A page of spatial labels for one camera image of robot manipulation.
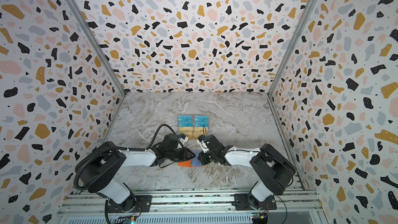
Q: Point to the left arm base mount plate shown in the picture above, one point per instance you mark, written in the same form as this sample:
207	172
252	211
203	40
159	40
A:
136	203

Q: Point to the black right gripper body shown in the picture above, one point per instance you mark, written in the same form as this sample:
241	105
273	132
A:
208	155

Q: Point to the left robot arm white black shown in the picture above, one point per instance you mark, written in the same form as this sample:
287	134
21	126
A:
96	173

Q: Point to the aluminium corner post right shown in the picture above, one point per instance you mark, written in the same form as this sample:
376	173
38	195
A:
294	40

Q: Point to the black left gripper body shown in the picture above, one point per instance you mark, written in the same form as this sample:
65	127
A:
179	155

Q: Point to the orange card holder wallet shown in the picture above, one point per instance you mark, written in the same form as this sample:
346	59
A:
193	163

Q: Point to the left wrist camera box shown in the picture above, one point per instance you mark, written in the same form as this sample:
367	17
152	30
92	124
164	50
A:
183	138

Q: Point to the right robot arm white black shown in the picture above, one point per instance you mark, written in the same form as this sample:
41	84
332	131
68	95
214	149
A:
276	173

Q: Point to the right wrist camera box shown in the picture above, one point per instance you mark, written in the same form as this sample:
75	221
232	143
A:
202	143

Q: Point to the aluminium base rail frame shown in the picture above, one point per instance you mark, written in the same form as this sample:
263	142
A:
195	207

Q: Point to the aluminium corner post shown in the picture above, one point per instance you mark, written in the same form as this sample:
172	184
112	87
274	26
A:
294	40
74	9

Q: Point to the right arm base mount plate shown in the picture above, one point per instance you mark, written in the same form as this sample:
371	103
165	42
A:
247	202

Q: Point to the aluminium corner post left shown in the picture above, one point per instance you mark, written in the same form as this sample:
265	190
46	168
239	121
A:
74	9

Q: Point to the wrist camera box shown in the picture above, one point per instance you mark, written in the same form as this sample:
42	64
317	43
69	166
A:
183	138
202	143

